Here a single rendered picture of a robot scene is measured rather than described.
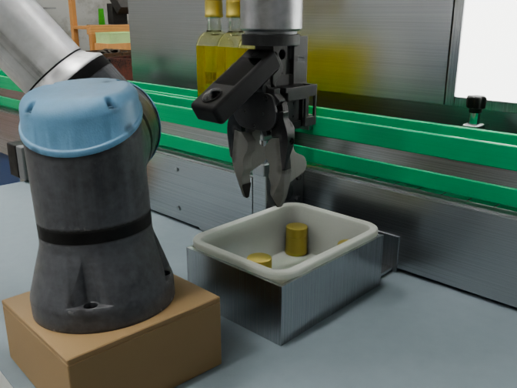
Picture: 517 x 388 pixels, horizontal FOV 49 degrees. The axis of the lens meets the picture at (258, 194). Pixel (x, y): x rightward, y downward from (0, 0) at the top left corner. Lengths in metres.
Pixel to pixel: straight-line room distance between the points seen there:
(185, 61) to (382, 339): 0.95
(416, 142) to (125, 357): 0.50
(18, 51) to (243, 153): 0.29
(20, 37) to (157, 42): 0.87
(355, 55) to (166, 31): 0.60
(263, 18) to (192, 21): 0.76
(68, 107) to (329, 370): 0.39
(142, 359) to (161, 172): 0.55
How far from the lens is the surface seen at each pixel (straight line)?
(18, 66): 0.71
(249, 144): 0.73
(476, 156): 0.82
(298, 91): 0.71
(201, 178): 1.00
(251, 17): 0.69
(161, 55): 1.54
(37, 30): 0.71
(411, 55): 1.03
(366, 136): 0.89
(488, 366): 0.72
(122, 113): 0.56
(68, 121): 0.54
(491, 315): 0.82
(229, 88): 0.66
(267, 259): 0.76
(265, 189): 0.89
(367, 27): 1.07
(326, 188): 0.93
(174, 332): 0.61
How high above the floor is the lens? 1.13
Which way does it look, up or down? 18 degrees down
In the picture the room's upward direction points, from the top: straight up
